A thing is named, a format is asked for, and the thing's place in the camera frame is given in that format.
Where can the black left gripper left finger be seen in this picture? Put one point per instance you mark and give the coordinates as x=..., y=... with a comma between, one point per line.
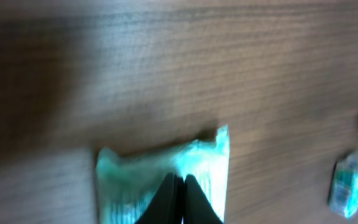
x=166, y=206

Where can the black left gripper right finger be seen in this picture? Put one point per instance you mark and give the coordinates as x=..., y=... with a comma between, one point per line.
x=197, y=209

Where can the teal wet wipes pack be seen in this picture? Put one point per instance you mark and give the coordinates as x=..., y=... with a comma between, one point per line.
x=126, y=186

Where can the small teal tissue pack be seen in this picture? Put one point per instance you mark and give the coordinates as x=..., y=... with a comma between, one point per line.
x=343, y=197

